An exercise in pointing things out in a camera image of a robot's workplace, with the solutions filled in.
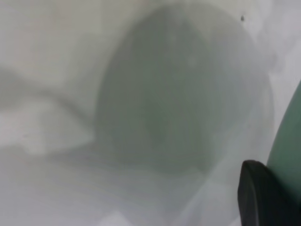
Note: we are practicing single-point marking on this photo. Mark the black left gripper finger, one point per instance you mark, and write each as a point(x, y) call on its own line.
point(263, 200)

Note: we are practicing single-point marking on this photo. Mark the green round plate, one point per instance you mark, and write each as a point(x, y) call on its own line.
point(289, 141)

